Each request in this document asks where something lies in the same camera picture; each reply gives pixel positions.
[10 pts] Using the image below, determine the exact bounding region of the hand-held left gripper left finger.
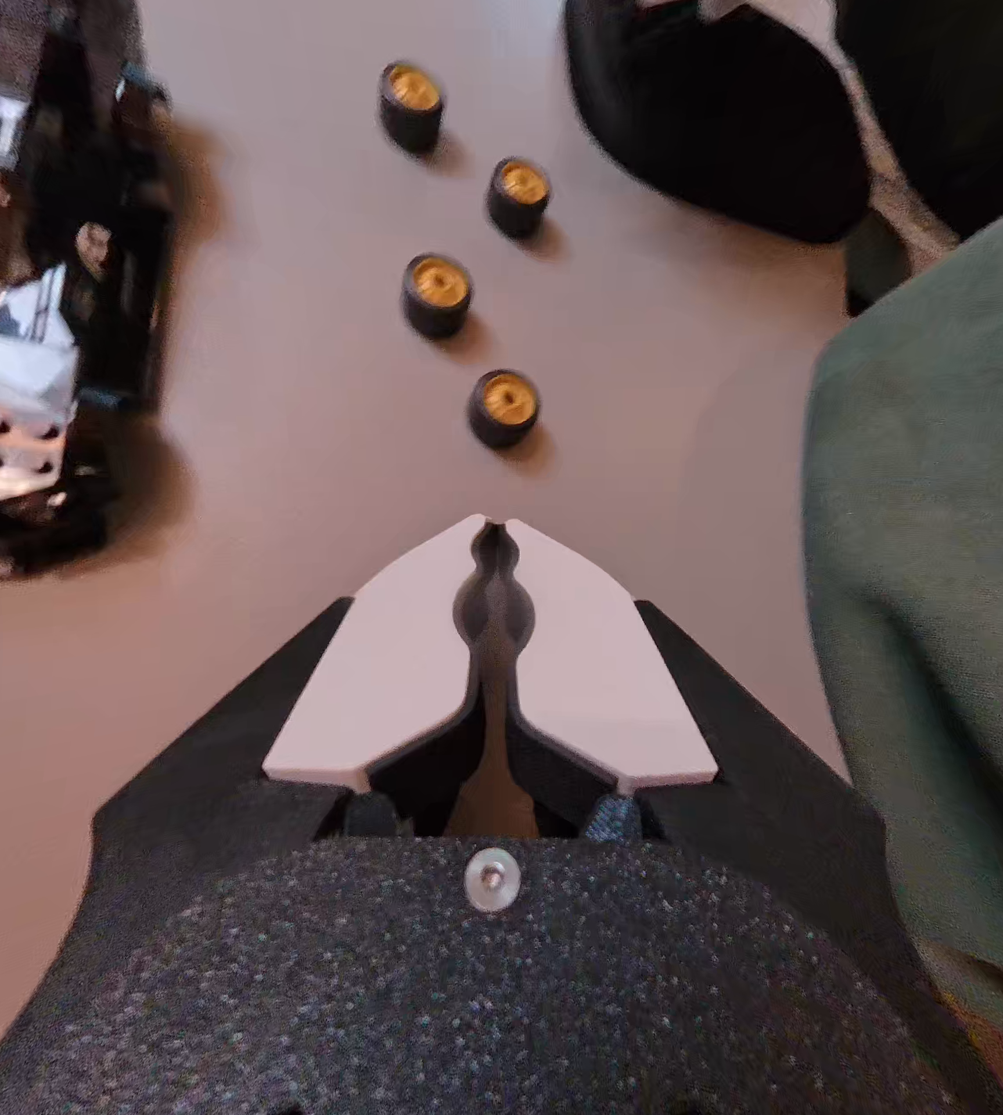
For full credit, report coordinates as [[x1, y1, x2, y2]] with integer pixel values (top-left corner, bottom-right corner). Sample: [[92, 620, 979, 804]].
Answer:
[[263, 516, 488, 794]]

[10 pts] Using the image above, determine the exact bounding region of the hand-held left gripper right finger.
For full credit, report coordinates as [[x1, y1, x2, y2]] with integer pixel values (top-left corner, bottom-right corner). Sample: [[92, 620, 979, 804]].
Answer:
[[502, 520, 718, 794]]

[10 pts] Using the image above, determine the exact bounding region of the black lego wheel gold hub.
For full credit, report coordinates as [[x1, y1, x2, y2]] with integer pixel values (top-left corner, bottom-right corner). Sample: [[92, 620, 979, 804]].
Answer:
[[488, 157, 553, 240], [380, 62, 447, 154], [402, 253, 473, 341], [469, 368, 541, 451]]

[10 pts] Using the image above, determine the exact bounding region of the black lego car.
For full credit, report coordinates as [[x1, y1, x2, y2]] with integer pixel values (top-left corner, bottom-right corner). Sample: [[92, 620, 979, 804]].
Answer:
[[0, 1, 180, 576]]

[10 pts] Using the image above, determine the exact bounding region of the black dimpled wrist rest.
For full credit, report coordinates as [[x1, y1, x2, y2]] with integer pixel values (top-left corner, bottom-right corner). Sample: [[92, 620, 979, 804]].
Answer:
[[563, 1, 868, 245]]

